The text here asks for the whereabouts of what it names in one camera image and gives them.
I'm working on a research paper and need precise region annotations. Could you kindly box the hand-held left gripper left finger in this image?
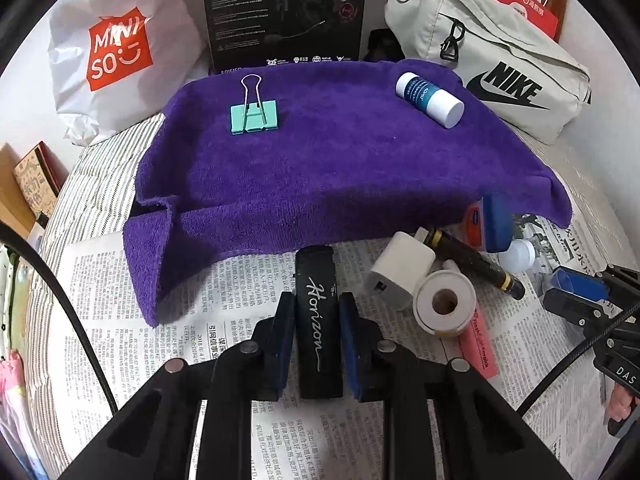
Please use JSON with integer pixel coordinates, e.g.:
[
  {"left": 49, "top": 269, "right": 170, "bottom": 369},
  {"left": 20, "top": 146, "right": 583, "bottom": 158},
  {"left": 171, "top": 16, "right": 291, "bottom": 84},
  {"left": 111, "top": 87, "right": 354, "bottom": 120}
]
[{"left": 62, "top": 291, "right": 301, "bottom": 480}]

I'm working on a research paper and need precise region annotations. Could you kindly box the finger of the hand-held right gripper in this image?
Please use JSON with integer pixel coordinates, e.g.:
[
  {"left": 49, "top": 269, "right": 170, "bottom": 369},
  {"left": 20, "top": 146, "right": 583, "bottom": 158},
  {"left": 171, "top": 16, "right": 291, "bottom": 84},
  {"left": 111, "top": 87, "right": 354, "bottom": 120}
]
[
  {"left": 543, "top": 289, "right": 640, "bottom": 348},
  {"left": 549, "top": 264, "right": 640, "bottom": 307}
]

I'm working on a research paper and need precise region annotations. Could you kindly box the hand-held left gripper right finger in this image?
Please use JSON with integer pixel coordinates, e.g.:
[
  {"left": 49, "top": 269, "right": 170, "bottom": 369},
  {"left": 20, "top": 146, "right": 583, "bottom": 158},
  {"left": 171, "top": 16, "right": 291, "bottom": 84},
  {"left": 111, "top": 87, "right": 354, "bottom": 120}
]
[{"left": 337, "top": 291, "right": 576, "bottom": 480}]

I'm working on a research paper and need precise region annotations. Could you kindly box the black rectangular case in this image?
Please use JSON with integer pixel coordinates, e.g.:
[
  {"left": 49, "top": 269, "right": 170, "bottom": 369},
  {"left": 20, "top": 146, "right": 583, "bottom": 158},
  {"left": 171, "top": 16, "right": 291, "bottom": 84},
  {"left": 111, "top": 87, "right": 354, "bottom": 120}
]
[{"left": 294, "top": 246, "right": 346, "bottom": 401}]

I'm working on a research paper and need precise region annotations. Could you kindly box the small white-capped bottle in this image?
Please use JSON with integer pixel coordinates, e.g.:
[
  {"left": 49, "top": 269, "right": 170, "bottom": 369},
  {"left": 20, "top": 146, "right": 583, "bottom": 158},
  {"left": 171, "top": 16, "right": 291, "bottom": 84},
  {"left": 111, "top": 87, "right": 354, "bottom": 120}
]
[{"left": 499, "top": 239, "right": 556, "bottom": 293}]

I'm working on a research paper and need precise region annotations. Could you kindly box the white tape roll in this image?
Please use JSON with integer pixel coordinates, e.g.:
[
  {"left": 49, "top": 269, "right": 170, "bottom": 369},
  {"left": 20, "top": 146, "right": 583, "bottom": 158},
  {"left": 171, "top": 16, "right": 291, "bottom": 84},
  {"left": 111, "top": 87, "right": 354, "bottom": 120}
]
[{"left": 412, "top": 269, "right": 477, "bottom": 337}]

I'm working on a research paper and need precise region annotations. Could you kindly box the white charger adapter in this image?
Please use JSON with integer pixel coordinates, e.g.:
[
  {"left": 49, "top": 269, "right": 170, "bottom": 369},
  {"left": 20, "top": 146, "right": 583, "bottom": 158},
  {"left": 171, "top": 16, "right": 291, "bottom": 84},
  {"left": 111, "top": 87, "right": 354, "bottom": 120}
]
[{"left": 364, "top": 231, "right": 438, "bottom": 312}]

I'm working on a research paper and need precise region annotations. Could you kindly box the black and gold pen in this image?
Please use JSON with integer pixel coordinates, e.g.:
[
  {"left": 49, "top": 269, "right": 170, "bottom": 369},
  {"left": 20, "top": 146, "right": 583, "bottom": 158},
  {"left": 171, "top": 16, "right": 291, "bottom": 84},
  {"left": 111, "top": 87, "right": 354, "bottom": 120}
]
[{"left": 414, "top": 226, "right": 527, "bottom": 302}]

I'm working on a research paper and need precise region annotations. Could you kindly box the orange tube with blue cap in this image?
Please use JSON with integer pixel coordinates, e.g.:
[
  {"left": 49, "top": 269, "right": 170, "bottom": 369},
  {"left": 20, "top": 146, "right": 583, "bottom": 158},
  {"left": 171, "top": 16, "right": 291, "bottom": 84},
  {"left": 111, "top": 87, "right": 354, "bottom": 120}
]
[{"left": 461, "top": 194, "right": 516, "bottom": 253}]

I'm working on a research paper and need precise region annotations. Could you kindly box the pink highlighter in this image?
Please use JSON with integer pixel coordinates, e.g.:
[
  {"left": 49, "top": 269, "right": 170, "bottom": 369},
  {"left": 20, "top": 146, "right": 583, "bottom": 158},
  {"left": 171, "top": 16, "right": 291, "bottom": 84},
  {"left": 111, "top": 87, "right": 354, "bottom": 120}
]
[{"left": 442, "top": 259, "right": 501, "bottom": 378}]

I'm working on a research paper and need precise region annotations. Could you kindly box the person's right hand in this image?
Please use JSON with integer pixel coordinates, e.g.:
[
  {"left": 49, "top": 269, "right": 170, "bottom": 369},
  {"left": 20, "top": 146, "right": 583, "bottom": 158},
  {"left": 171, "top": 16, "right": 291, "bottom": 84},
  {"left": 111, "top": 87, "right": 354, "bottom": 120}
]
[{"left": 606, "top": 385, "right": 639, "bottom": 424}]

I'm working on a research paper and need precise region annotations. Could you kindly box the newspaper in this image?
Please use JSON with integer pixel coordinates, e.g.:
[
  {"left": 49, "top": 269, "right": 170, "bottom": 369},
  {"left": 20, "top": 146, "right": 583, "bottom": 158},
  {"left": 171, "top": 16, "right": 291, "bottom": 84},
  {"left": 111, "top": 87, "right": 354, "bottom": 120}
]
[{"left": 65, "top": 212, "right": 640, "bottom": 480}]

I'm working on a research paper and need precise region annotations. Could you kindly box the purple towel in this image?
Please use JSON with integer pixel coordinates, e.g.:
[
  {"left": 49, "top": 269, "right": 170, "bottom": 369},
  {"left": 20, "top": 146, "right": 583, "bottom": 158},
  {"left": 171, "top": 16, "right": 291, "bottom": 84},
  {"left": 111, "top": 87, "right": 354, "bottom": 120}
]
[{"left": 122, "top": 58, "right": 574, "bottom": 328}]

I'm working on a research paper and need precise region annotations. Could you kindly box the teal binder clip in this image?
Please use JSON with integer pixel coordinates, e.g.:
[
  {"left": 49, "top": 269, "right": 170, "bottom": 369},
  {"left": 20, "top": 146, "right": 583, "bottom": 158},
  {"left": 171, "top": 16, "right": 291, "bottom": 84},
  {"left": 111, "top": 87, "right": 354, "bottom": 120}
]
[{"left": 229, "top": 74, "right": 281, "bottom": 136}]

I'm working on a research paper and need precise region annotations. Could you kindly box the white and blue bottle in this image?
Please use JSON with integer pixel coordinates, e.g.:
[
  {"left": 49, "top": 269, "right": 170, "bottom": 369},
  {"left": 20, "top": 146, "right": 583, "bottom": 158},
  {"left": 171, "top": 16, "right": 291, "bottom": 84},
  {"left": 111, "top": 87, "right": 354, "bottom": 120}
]
[{"left": 395, "top": 72, "right": 466, "bottom": 128}]

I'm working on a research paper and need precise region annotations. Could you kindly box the beige sling bag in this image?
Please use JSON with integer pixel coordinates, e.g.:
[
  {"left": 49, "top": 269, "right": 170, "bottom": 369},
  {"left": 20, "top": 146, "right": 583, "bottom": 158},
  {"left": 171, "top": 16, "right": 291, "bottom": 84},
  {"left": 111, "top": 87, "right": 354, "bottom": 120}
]
[{"left": 382, "top": 0, "right": 593, "bottom": 145}]

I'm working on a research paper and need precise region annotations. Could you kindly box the floral cloth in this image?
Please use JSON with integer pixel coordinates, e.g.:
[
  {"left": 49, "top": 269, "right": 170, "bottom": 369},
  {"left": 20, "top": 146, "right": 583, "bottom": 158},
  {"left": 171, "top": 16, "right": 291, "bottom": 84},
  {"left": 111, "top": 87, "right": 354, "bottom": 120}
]
[{"left": 0, "top": 245, "right": 46, "bottom": 361}]

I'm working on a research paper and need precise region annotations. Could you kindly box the pink cloth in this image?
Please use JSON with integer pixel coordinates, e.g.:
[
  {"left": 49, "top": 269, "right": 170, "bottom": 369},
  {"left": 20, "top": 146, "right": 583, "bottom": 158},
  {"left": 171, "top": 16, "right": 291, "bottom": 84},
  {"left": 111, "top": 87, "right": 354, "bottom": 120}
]
[{"left": 0, "top": 350, "right": 36, "bottom": 461}]

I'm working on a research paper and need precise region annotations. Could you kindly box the red paper bag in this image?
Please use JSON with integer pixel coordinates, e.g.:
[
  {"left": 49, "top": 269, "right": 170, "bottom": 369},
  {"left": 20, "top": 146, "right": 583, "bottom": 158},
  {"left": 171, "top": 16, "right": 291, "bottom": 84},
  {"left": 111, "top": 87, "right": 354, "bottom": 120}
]
[{"left": 464, "top": 0, "right": 560, "bottom": 41}]

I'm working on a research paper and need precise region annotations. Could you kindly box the white shopping bag red logo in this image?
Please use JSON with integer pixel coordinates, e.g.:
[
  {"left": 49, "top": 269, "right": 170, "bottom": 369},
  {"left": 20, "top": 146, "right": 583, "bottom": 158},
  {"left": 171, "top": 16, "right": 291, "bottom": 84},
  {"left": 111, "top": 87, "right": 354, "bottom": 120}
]
[{"left": 47, "top": 0, "right": 211, "bottom": 147}]

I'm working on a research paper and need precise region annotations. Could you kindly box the patterned book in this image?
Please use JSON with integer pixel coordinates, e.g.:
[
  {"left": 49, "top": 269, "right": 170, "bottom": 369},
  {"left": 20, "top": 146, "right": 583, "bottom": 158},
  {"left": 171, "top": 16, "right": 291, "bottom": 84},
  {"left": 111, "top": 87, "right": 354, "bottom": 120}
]
[{"left": 12, "top": 142, "right": 71, "bottom": 216}]

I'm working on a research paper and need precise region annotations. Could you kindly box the black product box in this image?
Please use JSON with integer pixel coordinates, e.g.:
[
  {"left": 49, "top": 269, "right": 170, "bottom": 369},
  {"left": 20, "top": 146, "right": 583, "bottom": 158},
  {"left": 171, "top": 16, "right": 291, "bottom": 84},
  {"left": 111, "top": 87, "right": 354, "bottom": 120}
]
[{"left": 199, "top": 0, "right": 371, "bottom": 75}]

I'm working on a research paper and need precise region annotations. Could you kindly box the black cable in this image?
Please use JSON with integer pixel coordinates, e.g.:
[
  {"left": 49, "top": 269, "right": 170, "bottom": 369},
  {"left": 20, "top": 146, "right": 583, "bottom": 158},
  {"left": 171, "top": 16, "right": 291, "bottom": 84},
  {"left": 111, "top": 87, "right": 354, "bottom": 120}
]
[
  {"left": 0, "top": 220, "right": 123, "bottom": 416},
  {"left": 515, "top": 302, "right": 640, "bottom": 418}
]

